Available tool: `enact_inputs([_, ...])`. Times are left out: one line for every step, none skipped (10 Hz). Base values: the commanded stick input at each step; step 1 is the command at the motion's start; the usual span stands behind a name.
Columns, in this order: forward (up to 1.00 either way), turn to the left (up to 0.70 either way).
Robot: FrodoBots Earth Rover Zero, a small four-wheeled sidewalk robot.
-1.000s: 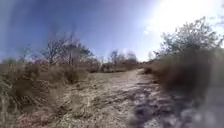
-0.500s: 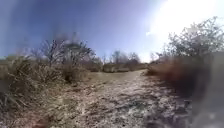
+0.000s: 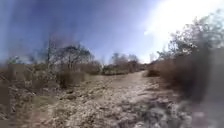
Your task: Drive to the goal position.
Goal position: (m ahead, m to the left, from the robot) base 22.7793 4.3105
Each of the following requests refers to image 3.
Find pale stony dirt path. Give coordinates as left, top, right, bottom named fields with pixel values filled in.
left=13, top=70, right=194, bottom=128

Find dry brown bushes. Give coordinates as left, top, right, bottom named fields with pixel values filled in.
left=144, top=9, right=224, bottom=104

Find distant row of trees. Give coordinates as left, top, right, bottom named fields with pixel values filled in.
left=101, top=52, right=146, bottom=76

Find dry green-brown bushes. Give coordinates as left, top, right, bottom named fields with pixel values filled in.
left=0, top=43, right=103, bottom=89

